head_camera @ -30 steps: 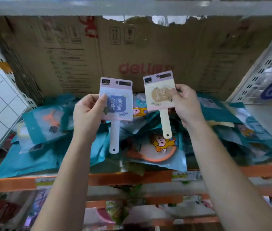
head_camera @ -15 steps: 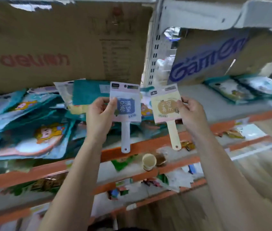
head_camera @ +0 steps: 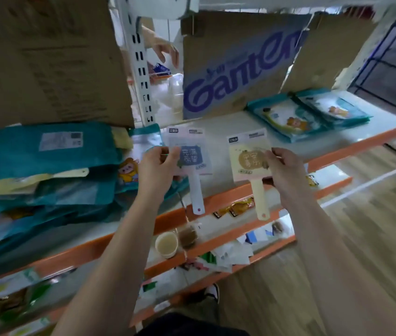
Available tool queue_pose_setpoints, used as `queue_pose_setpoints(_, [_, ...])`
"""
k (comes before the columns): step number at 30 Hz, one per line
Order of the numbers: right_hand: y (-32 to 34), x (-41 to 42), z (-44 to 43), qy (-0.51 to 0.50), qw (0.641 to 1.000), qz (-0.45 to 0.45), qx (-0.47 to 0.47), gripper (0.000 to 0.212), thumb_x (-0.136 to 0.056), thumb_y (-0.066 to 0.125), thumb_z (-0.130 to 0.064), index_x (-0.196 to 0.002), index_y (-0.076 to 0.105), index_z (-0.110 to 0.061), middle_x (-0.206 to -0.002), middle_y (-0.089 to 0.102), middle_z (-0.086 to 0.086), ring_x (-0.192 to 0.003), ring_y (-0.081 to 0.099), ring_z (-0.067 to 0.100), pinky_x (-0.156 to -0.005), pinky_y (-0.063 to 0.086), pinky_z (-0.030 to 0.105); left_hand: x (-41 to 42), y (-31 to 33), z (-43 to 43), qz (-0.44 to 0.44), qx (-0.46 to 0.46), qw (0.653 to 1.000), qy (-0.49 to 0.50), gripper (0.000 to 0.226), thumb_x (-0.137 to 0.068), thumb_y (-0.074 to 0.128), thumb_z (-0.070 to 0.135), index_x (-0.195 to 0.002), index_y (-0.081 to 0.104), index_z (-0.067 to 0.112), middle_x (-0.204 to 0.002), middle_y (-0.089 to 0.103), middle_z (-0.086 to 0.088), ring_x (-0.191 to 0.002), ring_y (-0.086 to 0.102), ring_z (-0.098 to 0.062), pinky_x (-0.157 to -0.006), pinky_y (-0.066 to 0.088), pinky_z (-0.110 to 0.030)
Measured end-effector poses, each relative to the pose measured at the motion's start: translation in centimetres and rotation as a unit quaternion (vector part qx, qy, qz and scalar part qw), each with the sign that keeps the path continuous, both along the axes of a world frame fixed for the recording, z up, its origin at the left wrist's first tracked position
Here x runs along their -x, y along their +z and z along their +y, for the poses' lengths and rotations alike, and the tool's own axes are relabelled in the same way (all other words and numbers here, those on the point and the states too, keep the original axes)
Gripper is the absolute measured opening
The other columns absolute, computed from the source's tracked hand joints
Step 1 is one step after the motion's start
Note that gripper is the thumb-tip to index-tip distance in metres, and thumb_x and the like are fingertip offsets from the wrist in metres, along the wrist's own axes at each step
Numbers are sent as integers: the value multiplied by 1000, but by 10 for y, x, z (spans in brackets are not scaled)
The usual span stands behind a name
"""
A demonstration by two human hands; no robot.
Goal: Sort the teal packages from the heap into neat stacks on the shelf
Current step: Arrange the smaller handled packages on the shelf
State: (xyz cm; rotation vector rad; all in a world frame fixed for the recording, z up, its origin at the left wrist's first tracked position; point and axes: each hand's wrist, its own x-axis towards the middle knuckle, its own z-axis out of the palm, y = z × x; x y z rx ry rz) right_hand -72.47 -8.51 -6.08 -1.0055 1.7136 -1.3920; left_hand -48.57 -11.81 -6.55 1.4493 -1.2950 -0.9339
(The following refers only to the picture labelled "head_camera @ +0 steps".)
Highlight person's left hand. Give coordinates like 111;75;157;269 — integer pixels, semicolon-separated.
137;146;183;203

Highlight person's right hand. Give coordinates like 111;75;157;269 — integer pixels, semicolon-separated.
262;147;312;210

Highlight white hand mirror blue print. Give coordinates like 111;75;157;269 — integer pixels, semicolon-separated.
167;126;214;216

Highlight beige hand mirror brown print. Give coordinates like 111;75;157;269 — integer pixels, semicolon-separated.
226;128;273;222

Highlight white metal shelf orange trim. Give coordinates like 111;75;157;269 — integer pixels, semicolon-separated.
0;0;191;336
113;0;396;326

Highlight messy pile of teal packets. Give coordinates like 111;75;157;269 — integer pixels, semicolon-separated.
0;122;190;277

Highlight yellow hand mirror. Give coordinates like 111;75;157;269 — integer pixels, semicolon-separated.
0;127;134;203

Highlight person's right forearm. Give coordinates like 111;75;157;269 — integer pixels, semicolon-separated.
282;199;396;336

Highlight person's left forearm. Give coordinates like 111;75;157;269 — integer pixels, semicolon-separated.
50;196;170;336

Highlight person's white black shoe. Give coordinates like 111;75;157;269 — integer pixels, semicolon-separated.
204;283;221;305

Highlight person's black shirt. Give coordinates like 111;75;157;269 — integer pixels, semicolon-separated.
136;312;251;336

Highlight brown plastic cup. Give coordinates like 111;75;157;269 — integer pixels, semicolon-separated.
176;224;199;250

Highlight beige paper cup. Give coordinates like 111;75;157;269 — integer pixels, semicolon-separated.
155;231;180;259

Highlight pile of white paper cards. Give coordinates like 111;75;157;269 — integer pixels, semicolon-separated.
197;238;254;273

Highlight cardboard sheet blue lettering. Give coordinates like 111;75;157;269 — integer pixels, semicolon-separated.
180;12;312;119

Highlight plain brown cardboard sheet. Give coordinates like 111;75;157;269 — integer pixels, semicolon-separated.
280;12;377;93

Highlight brown cardboard sheet red print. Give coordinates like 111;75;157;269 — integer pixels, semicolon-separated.
0;0;135;133

